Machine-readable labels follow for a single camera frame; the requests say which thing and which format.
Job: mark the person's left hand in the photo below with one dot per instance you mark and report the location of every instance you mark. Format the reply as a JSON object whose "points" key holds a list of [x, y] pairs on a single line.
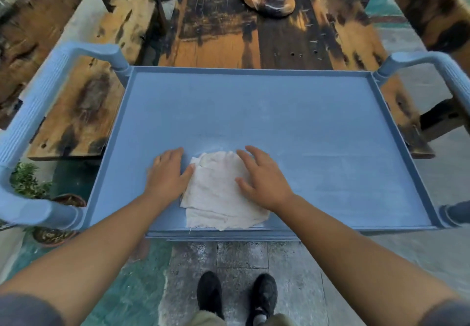
{"points": [[167, 180]]}

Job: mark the person's right hand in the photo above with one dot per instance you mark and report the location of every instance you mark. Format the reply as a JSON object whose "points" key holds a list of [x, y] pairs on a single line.
{"points": [[268, 186]]}

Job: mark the white cleaning cloth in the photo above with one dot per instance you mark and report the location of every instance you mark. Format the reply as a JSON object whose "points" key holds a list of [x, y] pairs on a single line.
{"points": [[216, 193]]}

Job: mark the blue plastic cart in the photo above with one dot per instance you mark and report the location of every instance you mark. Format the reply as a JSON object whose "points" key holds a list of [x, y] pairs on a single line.
{"points": [[312, 135]]}

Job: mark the person's left forearm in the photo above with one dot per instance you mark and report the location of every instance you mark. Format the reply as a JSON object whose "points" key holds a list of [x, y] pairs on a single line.
{"points": [[91, 248]]}

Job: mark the person's right forearm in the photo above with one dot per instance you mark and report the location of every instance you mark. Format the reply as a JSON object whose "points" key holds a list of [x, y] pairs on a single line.
{"points": [[360, 256]]}

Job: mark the person's black right shoe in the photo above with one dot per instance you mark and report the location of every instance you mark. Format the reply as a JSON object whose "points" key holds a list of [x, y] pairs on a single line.
{"points": [[264, 294]]}

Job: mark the person's black shoe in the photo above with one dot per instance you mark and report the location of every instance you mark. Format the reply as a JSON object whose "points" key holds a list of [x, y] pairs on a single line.
{"points": [[209, 292], [264, 294]]}

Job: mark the person's black left shoe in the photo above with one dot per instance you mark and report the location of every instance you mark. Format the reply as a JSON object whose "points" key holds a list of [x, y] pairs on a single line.
{"points": [[209, 292]]}

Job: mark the rustic wooden bench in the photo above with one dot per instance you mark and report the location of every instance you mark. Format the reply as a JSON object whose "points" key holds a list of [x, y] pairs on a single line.
{"points": [[84, 109], [429, 6]]}

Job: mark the potted green shrub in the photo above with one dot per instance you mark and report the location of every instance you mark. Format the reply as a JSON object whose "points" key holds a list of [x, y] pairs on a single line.
{"points": [[29, 182]]}

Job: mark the rustic wooden table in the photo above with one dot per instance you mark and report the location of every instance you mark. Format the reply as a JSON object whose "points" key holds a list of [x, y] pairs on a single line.
{"points": [[213, 39]]}

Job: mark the gray shirt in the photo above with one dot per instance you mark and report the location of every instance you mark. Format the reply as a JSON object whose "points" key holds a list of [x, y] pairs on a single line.
{"points": [[22, 311]]}

